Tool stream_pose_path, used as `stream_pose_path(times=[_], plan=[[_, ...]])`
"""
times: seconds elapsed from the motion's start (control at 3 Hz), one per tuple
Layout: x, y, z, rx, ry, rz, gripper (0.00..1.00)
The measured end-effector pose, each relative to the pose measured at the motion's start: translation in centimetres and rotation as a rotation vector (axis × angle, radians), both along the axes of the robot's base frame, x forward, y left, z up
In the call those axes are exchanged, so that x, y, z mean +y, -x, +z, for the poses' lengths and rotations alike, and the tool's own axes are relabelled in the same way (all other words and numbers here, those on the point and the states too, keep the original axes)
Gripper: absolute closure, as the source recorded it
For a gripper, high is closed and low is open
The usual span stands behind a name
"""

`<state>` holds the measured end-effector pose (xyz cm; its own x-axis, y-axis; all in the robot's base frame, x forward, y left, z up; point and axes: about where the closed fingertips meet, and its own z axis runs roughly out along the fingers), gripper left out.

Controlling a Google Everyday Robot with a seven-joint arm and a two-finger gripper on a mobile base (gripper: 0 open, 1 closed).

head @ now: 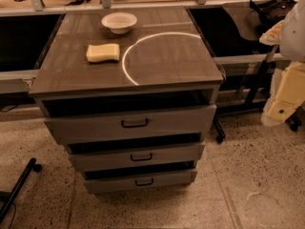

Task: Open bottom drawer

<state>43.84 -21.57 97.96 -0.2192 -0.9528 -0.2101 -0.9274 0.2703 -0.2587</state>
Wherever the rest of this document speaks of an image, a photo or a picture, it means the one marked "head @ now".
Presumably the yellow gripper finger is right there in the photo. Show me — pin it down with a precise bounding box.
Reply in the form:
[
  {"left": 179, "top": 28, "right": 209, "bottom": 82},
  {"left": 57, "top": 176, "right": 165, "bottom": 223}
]
[
  {"left": 261, "top": 62, "right": 305, "bottom": 127},
  {"left": 259, "top": 20, "right": 283, "bottom": 46}
]

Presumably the grey bottom drawer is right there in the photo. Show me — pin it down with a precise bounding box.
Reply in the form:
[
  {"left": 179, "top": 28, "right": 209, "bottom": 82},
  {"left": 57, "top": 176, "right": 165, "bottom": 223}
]
[{"left": 84, "top": 168, "right": 197, "bottom": 194}]

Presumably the grey drawer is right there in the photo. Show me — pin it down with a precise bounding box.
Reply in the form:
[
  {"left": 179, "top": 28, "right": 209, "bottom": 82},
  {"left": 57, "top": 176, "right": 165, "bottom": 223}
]
[
  {"left": 45, "top": 105, "right": 216, "bottom": 145},
  {"left": 84, "top": 168, "right": 197, "bottom": 194},
  {"left": 69, "top": 141, "right": 205, "bottom": 172}
]

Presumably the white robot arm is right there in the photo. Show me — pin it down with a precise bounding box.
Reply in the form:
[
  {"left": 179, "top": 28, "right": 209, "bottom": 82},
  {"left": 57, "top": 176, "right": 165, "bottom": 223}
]
[{"left": 259, "top": 0, "right": 305, "bottom": 127}]

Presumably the grey top drawer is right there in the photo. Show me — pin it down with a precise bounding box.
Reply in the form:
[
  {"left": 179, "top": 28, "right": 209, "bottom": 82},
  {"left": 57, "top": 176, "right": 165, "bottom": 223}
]
[{"left": 45, "top": 105, "right": 216, "bottom": 145}]

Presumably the grey middle drawer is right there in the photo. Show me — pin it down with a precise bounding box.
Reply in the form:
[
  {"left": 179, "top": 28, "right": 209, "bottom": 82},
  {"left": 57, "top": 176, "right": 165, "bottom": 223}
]
[{"left": 69, "top": 141, "right": 205, "bottom": 172}]

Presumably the grey three-drawer cabinet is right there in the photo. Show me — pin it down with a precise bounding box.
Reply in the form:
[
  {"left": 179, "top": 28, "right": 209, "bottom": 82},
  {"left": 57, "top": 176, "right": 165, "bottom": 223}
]
[{"left": 30, "top": 7, "right": 223, "bottom": 180}]

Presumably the black VR headset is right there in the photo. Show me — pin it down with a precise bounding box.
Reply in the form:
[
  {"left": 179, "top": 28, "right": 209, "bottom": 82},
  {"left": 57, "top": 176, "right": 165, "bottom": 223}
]
[{"left": 250, "top": 0, "right": 296, "bottom": 28}]

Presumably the black rolling side table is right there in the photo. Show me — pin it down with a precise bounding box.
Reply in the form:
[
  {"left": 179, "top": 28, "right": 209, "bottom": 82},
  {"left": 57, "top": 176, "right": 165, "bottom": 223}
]
[{"left": 213, "top": 1, "right": 303, "bottom": 144}]

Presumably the white bowl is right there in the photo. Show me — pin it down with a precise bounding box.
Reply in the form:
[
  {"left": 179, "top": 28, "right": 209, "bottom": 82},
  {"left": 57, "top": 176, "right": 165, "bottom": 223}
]
[{"left": 101, "top": 12, "right": 137, "bottom": 34}]

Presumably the yellow sponge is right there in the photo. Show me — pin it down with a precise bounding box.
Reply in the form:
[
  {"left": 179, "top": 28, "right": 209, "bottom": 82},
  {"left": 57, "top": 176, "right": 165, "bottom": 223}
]
[{"left": 86, "top": 44, "right": 120, "bottom": 63}]

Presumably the black stand leg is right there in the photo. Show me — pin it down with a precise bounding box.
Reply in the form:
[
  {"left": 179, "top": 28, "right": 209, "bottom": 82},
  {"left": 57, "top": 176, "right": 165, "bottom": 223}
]
[{"left": 0, "top": 157, "right": 42, "bottom": 223}]

